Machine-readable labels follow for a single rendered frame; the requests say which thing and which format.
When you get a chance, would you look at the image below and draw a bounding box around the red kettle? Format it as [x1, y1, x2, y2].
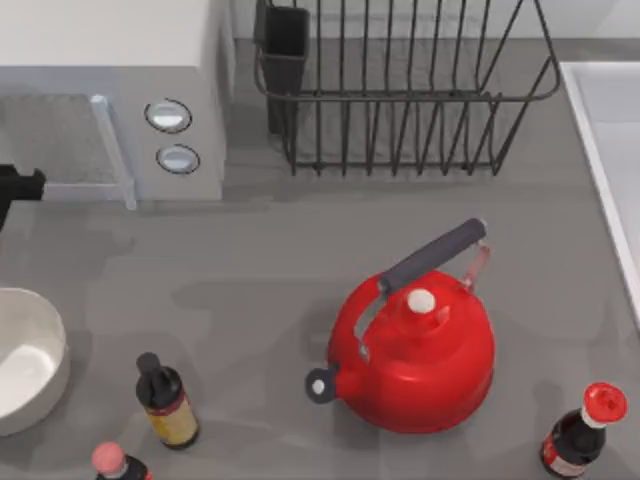
[305, 217, 497, 435]

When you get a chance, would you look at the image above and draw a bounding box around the large microwave knob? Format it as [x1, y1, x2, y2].
[143, 97, 194, 135]

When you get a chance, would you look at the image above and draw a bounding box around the dark bottle with yellow label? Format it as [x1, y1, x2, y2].
[135, 351, 201, 450]

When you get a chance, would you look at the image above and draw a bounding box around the small microwave knob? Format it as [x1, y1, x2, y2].
[155, 143, 202, 176]

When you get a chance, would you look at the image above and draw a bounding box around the white bowl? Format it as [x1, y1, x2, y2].
[0, 287, 70, 438]

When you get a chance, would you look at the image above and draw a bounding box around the microwave door handle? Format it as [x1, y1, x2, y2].
[41, 94, 138, 211]

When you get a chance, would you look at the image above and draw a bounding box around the black cutlery holder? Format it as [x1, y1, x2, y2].
[253, 0, 311, 135]

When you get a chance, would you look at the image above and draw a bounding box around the dark bottle with red cap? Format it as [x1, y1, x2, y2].
[539, 382, 629, 480]

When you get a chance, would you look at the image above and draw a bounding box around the pale microwave oven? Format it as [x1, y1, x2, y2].
[0, 0, 236, 211]

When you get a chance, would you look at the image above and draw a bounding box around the black wire dish rack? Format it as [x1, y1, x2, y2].
[252, 0, 562, 177]

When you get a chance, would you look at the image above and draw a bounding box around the dark bottle with pink cap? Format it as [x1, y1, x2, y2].
[90, 441, 154, 480]

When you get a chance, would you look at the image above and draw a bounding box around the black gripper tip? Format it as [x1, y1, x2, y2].
[0, 164, 47, 232]

